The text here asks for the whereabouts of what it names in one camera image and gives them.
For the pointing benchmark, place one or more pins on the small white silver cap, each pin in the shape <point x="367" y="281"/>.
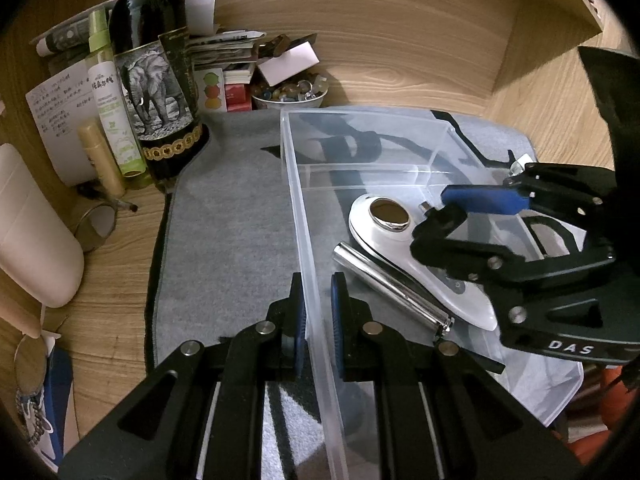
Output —
<point x="519" y="165"/>

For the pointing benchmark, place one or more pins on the orange sleeve forearm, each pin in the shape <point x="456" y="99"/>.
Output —
<point x="618" y="392"/>

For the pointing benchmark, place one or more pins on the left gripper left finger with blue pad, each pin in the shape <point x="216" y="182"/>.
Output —
<point x="287" y="343"/>

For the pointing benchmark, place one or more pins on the white handheld massager device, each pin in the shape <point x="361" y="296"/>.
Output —
<point x="383" y="229"/>

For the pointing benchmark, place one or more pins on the fruit sticker card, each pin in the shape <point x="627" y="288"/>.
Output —
<point x="211" y="91"/>

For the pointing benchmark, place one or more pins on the white handwritten paper note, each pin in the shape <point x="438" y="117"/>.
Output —
<point x="59" y="106"/>

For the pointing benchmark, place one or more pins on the grey felt desk mat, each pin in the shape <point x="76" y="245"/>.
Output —
<point x="230" y="247"/>

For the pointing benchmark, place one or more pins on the beige cylindrical speaker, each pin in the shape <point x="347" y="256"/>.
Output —
<point x="38" y="251"/>

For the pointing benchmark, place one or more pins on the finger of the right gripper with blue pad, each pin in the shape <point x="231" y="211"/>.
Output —
<point x="434" y="247"/>
<point x="485" y="199"/>

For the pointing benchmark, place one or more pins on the clear tape roll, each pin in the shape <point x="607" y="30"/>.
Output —
<point x="93" y="221"/>

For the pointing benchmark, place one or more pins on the stack of books and papers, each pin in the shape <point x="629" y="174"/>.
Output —
<point x="235" y="52"/>

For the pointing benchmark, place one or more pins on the blue white card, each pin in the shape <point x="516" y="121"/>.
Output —
<point x="59" y="409"/>

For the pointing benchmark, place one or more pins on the beige lip balm tube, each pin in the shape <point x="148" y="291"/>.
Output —
<point x="99" y="153"/>

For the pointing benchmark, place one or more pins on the dark wine bottle elephant label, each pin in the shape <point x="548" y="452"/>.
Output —
<point x="149" y="43"/>

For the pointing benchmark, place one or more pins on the green white spray bottle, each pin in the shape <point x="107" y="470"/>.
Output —
<point x="110" y="103"/>

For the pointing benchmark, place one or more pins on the small white box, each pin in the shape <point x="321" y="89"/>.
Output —
<point x="288" y="64"/>

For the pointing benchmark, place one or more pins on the silver metal cylinder tube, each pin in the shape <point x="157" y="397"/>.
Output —
<point x="380" y="280"/>

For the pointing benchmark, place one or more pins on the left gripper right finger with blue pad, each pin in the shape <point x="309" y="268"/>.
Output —
<point x="349" y="314"/>

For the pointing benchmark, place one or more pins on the clear plastic storage bin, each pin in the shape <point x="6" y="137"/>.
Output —
<point x="361" y="180"/>

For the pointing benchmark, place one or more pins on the white bowl of trinkets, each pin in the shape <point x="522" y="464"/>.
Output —
<point x="304" y="93"/>

